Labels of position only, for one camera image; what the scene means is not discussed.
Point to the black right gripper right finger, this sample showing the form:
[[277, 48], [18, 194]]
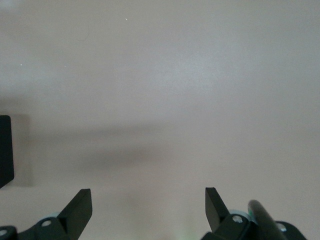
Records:
[[225, 227]]

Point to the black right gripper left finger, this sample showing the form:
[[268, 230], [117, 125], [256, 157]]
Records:
[[70, 220]]

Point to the black rectangular plastic box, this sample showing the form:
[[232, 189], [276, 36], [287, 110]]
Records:
[[6, 150]]

